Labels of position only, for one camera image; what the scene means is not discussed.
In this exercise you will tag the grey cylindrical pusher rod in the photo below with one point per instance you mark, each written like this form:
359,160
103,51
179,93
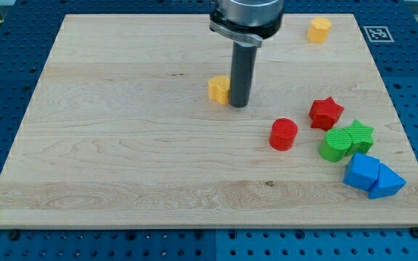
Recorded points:
241,76

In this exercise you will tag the blue triangle block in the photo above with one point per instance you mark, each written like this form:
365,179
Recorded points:
388,183

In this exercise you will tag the blue cube block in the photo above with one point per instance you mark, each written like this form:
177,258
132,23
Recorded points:
362,171

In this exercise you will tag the white fiducial marker tag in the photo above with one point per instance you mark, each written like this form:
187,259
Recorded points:
378,34

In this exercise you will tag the red cylinder block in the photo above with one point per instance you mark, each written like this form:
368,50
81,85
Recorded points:
283,134

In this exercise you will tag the black board stop bolt right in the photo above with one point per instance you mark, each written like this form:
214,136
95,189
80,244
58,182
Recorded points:
414,232

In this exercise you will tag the black board stop bolt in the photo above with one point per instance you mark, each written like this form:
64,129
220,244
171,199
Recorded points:
414,232
13,235

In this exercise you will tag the black board stop bolt left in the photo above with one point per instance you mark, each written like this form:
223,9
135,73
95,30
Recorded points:
13,235

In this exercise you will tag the light wooden board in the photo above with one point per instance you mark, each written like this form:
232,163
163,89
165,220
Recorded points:
120,133

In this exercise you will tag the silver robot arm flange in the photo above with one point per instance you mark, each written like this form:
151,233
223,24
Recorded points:
246,22

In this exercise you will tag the red star block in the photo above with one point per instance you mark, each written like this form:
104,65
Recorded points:
324,113

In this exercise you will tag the green cylinder block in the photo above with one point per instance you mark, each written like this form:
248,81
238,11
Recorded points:
335,144

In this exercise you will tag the yellow heart block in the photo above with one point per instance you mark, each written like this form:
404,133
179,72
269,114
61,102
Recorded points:
219,89

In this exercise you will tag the green star block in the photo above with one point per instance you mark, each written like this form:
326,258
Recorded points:
361,138

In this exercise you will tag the yellow hexagon block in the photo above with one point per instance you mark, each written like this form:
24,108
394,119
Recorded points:
319,29

